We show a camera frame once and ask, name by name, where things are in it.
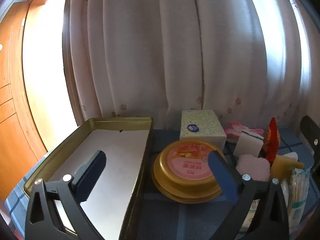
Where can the rectangular gold metal tin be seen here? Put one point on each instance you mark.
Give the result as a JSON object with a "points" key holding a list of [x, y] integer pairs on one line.
{"points": [[120, 150]]}

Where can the round gold tin pink label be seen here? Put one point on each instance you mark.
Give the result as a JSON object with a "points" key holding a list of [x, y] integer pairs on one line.
{"points": [[180, 160]]}

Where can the pink knitted cloth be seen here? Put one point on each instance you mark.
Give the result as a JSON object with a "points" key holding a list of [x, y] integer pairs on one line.
{"points": [[233, 130]]}

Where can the pale pink floral curtain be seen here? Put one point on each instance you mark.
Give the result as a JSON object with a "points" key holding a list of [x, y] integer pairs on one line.
{"points": [[162, 55]]}

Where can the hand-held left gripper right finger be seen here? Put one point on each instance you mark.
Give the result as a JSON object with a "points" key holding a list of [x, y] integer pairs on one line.
{"points": [[222, 177]]}

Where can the white sponge with dark stripe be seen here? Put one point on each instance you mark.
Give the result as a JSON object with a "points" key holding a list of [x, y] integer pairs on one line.
{"points": [[246, 145]]}

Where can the metal door hinge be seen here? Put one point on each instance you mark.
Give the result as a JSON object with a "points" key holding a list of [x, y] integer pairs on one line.
{"points": [[23, 22]]}

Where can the clear plastic pack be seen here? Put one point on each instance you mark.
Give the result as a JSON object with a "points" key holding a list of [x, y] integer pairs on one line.
{"points": [[297, 195]]}

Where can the dark brown frame post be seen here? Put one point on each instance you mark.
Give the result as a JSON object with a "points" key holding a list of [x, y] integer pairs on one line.
{"points": [[68, 67]]}

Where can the red gold embroidered pouch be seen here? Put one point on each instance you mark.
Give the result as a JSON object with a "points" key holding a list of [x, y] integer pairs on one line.
{"points": [[272, 137]]}

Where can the yellow sponge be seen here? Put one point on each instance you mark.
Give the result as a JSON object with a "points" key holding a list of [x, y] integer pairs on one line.
{"points": [[282, 165]]}

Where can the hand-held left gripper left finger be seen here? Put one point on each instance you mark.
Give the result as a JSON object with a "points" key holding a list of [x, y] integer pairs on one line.
{"points": [[92, 172]]}

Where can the white cloth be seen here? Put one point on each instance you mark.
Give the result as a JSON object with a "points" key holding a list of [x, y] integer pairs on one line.
{"points": [[291, 155]]}

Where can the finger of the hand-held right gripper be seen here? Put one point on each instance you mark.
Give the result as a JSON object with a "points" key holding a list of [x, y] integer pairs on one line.
{"points": [[307, 127]]}

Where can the yellow floral tissue box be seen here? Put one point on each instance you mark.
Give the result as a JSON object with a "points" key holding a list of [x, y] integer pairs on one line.
{"points": [[200, 122]]}

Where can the orange wooden door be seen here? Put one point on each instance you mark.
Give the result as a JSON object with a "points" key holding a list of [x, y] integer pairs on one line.
{"points": [[12, 105]]}

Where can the blue plaid bed cover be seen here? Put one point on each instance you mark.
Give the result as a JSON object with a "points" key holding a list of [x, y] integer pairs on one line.
{"points": [[162, 217]]}

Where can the pale pink towel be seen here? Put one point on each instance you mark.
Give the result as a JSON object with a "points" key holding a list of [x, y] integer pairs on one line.
{"points": [[252, 166]]}

